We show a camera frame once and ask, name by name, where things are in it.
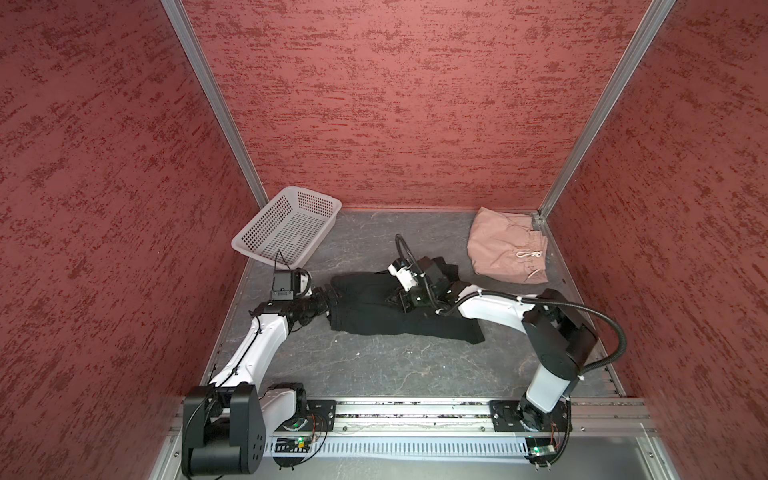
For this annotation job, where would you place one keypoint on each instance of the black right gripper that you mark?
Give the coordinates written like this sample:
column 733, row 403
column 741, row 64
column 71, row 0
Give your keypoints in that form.
column 405, row 302

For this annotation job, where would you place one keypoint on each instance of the white plastic laundry basket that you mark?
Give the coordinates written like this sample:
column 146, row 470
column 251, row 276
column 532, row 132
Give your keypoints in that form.
column 289, row 229

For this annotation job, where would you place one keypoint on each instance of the left aluminium corner post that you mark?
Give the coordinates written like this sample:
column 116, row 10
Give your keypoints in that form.
column 193, row 50

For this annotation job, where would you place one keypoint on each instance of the aluminium corner post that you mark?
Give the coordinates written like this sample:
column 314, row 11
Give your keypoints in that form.
column 193, row 50
column 646, row 31

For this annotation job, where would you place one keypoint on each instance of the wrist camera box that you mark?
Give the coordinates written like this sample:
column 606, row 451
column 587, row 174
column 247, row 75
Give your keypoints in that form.
column 401, row 270
column 290, row 284

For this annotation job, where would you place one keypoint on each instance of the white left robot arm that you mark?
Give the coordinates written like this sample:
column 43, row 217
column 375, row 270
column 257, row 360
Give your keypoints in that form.
column 227, row 422

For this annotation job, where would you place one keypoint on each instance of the pink shorts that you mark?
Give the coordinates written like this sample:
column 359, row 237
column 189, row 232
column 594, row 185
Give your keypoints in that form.
column 507, row 248

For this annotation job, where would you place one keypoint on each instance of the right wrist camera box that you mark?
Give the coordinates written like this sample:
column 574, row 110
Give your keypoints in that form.
column 401, row 270

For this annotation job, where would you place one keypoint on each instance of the right aluminium corner post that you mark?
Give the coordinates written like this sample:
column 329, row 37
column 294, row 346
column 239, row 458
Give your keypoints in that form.
column 646, row 31

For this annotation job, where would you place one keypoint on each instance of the white slotted cable duct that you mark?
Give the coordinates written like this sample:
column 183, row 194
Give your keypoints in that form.
column 418, row 448

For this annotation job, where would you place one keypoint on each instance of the circuit board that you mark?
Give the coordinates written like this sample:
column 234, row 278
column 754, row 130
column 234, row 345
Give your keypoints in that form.
column 295, row 445
column 540, row 450

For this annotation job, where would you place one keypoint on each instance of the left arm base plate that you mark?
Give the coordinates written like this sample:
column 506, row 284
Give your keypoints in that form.
column 315, row 415

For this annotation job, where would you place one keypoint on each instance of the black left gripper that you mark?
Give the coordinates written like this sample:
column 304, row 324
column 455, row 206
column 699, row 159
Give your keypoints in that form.
column 322, row 303

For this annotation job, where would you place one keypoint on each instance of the right circuit board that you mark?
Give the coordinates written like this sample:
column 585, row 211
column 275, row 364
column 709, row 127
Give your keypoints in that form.
column 540, row 450

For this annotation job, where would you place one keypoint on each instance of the left circuit board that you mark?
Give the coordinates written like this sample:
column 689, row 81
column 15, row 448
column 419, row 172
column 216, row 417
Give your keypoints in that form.
column 295, row 445

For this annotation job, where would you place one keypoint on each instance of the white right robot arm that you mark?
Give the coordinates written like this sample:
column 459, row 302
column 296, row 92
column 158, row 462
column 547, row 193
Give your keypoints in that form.
column 559, row 334

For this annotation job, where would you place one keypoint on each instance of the black shorts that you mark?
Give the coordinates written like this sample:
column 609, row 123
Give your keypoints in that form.
column 368, row 304

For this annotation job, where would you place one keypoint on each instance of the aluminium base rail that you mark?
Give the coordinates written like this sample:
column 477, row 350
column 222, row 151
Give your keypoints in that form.
column 469, row 417

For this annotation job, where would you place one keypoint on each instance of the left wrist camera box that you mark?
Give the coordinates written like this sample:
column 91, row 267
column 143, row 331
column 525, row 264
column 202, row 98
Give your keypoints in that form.
column 290, row 284

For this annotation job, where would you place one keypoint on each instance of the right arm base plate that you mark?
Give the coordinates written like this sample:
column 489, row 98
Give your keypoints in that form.
column 510, row 415

